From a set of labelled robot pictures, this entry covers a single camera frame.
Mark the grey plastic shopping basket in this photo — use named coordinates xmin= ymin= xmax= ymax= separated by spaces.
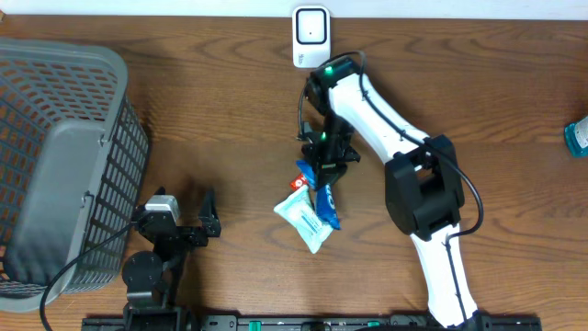
xmin=1 ymin=38 xmax=149 ymax=313

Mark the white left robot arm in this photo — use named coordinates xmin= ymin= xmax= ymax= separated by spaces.
xmin=122 ymin=188 xmax=221 ymax=331

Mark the teal mouthwash bottle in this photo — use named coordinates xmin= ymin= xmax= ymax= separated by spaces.
xmin=564 ymin=117 xmax=588 ymax=158

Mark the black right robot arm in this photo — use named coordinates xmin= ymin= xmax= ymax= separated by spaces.
xmin=299 ymin=51 xmax=484 ymax=328

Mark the black mounting rail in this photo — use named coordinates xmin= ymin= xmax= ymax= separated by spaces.
xmin=82 ymin=314 xmax=543 ymax=331

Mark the mint green wipes pack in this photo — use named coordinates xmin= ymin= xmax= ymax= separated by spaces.
xmin=274 ymin=185 xmax=333 ymax=254

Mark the blue Oreo cookie pack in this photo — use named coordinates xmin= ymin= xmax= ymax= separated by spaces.
xmin=296 ymin=160 xmax=341 ymax=230

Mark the red Nescafe coffee stick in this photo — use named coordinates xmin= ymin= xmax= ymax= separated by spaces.
xmin=289 ymin=173 xmax=308 ymax=191

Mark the white barcode scanner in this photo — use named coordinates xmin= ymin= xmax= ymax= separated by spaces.
xmin=291 ymin=5 xmax=331 ymax=69

